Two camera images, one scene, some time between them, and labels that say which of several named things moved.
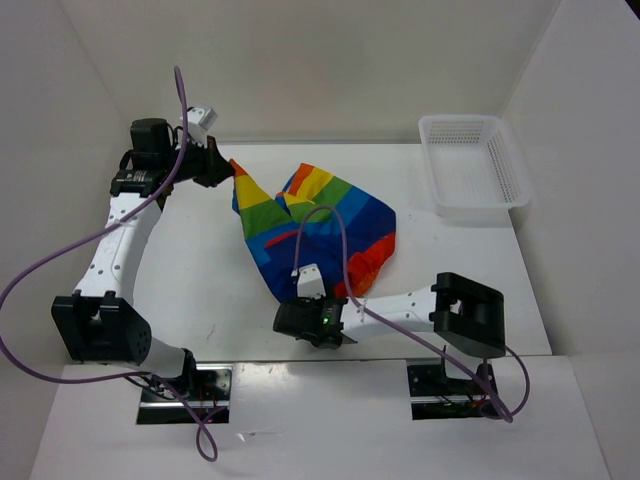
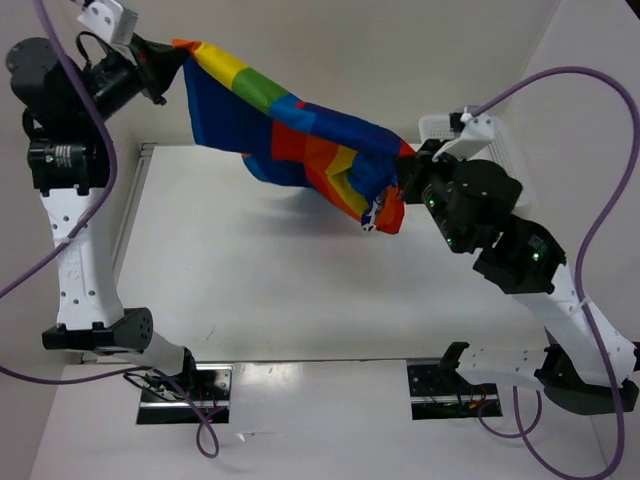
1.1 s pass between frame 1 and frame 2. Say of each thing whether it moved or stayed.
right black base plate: stayed
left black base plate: stayed
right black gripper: moved
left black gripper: moved
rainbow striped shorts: moved
